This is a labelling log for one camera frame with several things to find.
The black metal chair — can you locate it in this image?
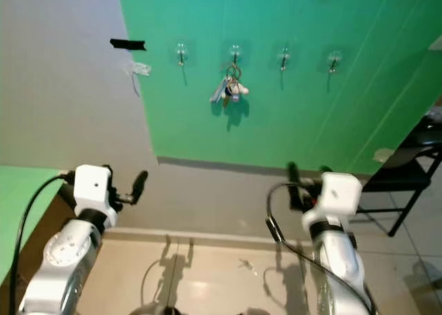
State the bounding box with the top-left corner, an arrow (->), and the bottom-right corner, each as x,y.
352,101 -> 442,238

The light green cover sheet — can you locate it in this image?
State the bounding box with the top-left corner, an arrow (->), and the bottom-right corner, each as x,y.
0,164 -> 68,285

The clear crumpled tape piece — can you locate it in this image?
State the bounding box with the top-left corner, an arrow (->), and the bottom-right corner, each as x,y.
124,61 -> 152,77

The black tape strip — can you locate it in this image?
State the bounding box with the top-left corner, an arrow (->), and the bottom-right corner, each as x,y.
110,39 -> 146,51

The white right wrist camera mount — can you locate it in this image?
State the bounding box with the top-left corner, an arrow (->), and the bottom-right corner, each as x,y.
301,172 -> 363,234

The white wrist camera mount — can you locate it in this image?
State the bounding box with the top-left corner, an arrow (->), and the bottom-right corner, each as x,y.
73,164 -> 115,222
301,172 -> 363,234

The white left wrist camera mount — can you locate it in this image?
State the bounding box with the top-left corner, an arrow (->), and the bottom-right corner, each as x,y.
73,164 -> 115,222

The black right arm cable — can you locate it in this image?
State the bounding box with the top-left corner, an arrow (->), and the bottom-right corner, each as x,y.
265,182 -> 377,315

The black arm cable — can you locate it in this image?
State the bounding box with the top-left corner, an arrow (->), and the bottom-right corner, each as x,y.
9,174 -> 75,315
265,182 -> 377,315

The green wall board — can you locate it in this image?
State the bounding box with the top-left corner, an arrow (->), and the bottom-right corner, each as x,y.
116,0 -> 442,176

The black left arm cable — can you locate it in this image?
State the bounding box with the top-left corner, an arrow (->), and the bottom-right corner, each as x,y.
9,174 -> 75,315

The clear adhesive wall hook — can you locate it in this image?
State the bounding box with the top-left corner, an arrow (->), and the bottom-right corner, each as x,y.
228,44 -> 244,66
175,42 -> 189,67
277,47 -> 292,71
327,50 -> 344,75

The key bunch with ring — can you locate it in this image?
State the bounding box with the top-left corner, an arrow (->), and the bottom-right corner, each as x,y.
209,64 -> 251,107

